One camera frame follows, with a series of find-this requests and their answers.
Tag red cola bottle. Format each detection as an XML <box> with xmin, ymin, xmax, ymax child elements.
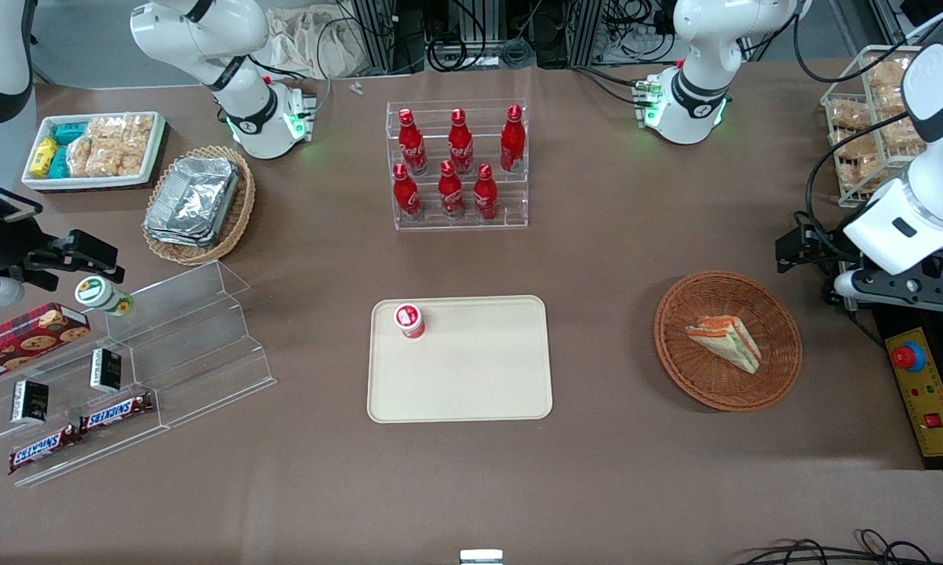
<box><xmin>438</xmin><ymin>159</ymin><xmax>466</xmax><ymax>221</ymax></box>
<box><xmin>500</xmin><ymin>104</ymin><xmax>527</xmax><ymax>174</ymax></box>
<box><xmin>398</xmin><ymin>108</ymin><xmax>429</xmax><ymax>176</ymax></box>
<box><xmin>472</xmin><ymin>162</ymin><xmax>500</xmax><ymax>223</ymax></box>
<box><xmin>447</xmin><ymin>108</ymin><xmax>475</xmax><ymax>176</ymax></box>
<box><xmin>392</xmin><ymin>162</ymin><xmax>423</xmax><ymax>221</ymax></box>

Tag beige cloth bag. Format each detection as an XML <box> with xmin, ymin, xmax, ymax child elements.
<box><xmin>261</xmin><ymin>6</ymin><xmax>372</xmax><ymax>80</ymax></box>

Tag green lidded cup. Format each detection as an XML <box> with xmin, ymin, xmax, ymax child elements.
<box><xmin>75</xmin><ymin>275</ymin><xmax>136</xmax><ymax>319</ymax></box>

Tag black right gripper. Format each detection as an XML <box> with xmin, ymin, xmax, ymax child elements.
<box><xmin>0</xmin><ymin>169</ymin><xmax>126</xmax><ymax>288</ymax></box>

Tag silver foil tray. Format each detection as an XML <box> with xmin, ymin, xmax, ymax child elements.
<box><xmin>143</xmin><ymin>155</ymin><xmax>242</xmax><ymax>249</ymax></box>

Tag red white yogurt cup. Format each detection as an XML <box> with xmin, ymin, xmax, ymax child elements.
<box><xmin>394</xmin><ymin>303</ymin><xmax>428</xmax><ymax>341</ymax></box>

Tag white wire rack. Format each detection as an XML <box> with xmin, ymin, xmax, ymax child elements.
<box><xmin>821</xmin><ymin>44</ymin><xmax>943</xmax><ymax>210</ymax></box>

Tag brown snack bag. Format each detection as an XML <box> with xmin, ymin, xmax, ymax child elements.
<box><xmin>830</xmin><ymin>100</ymin><xmax>874</xmax><ymax>133</ymax></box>
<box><xmin>830</xmin><ymin>129</ymin><xmax>882</xmax><ymax>159</ymax></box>
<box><xmin>868</xmin><ymin>56</ymin><xmax>916</xmax><ymax>89</ymax></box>
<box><xmin>878</xmin><ymin>114</ymin><xmax>927</xmax><ymax>151</ymax></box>
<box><xmin>836</xmin><ymin>154</ymin><xmax>887</xmax><ymax>193</ymax></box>

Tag clear acrylic step shelf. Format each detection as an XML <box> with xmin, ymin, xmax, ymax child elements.
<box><xmin>0</xmin><ymin>314</ymin><xmax>172</xmax><ymax>489</ymax></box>
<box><xmin>107</xmin><ymin>260</ymin><xmax>278</xmax><ymax>429</ymax></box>

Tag aluminium frame rack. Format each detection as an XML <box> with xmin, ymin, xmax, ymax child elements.
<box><xmin>352</xmin><ymin>0</ymin><xmax>680</xmax><ymax>73</ymax></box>

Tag red tartan cookie box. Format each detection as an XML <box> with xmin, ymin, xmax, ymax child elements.
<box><xmin>0</xmin><ymin>301</ymin><xmax>93</xmax><ymax>390</ymax></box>

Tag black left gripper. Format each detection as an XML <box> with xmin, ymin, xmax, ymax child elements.
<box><xmin>775</xmin><ymin>223</ymin><xmax>943</xmax><ymax>312</ymax></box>

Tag yellow snack pack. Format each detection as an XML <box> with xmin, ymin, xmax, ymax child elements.
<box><xmin>30</xmin><ymin>137</ymin><xmax>60</xmax><ymax>173</ymax></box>

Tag beige plastic tray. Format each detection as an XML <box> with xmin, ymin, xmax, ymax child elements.
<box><xmin>366</xmin><ymin>295</ymin><xmax>555</xmax><ymax>425</ymax></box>

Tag rice cracker bag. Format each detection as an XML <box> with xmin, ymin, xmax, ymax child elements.
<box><xmin>87</xmin><ymin>115</ymin><xmax>127</xmax><ymax>148</ymax></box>
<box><xmin>87</xmin><ymin>144</ymin><xmax>147</xmax><ymax>178</ymax></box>
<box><xmin>67</xmin><ymin>137</ymin><xmax>96</xmax><ymax>178</ymax></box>
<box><xmin>122</xmin><ymin>115</ymin><xmax>155</xmax><ymax>155</ymax></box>

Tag white rectangular snack tray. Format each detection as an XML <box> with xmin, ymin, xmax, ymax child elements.
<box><xmin>21</xmin><ymin>111</ymin><xmax>167</xmax><ymax>192</ymax></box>

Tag brown round wicker basket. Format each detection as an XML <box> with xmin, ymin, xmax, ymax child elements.
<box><xmin>654</xmin><ymin>271</ymin><xmax>803</xmax><ymax>414</ymax></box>

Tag small black box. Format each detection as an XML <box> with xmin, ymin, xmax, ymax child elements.
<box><xmin>9</xmin><ymin>378</ymin><xmax>51</xmax><ymax>427</ymax></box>
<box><xmin>89</xmin><ymin>348</ymin><xmax>124</xmax><ymax>394</ymax></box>

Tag black appliance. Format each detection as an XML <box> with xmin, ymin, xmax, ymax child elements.
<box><xmin>872</xmin><ymin>302</ymin><xmax>943</xmax><ymax>472</ymax></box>

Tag clear acrylic bottle rack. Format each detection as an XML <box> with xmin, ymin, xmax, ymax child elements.
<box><xmin>385</xmin><ymin>97</ymin><xmax>530</xmax><ymax>231</ymax></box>

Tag black floor cable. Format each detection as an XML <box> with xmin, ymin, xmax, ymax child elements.
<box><xmin>738</xmin><ymin>528</ymin><xmax>943</xmax><ymax>565</ymax></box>

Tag yellow emergency stop panel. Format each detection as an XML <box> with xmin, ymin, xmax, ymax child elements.
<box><xmin>885</xmin><ymin>327</ymin><xmax>943</xmax><ymax>458</ymax></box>

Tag light oval wicker basket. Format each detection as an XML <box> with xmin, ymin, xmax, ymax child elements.
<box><xmin>141</xmin><ymin>144</ymin><xmax>257</xmax><ymax>267</ymax></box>

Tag triangular sandwich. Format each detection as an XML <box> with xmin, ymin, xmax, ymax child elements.
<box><xmin>684</xmin><ymin>314</ymin><xmax>763</xmax><ymax>376</ymax></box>

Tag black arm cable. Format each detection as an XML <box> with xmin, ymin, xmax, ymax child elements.
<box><xmin>792</xmin><ymin>0</ymin><xmax>943</xmax><ymax>264</ymax></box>

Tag Snickers bar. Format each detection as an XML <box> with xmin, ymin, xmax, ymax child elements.
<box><xmin>8</xmin><ymin>425</ymin><xmax>82</xmax><ymax>476</ymax></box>
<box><xmin>78</xmin><ymin>392</ymin><xmax>155</xmax><ymax>435</ymax></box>

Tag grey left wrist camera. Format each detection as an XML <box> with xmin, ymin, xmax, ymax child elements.
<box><xmin>832</xmin><ymin>268</ymin><xmax>886</xmax><ymax>304</ymax></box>

